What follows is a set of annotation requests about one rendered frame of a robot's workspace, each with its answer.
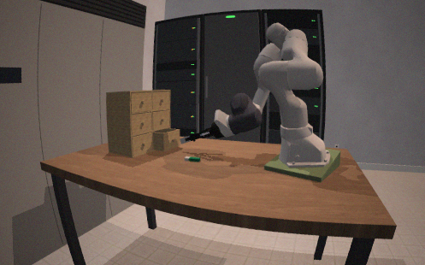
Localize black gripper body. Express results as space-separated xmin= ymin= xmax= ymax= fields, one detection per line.
xmin=204 ymin=122 xmax=225 ymax=138

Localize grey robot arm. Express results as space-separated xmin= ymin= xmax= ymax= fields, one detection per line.
xmin=214 ymin=23 xmax=330 ymax=168

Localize small wooden chest of drawers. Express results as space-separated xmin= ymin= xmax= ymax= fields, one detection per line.
xmin=106 ymin=90 xmax=170 ymax=158

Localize light wooden drawer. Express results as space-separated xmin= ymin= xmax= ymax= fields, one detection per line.
xmin=131 ymin=92 xmax=151 ymax=113
xmin=153 ymin=128 xmax=180 ymax=151
xmin=152 ymin=110 xmax=169 ymax=130
xmin=132 ymin=132 xmax=152 ymax=156
xmin=152 ymin=91 xmax=169 ymax=110
xmin=131 ymin=112 xmax=151 ymax=135

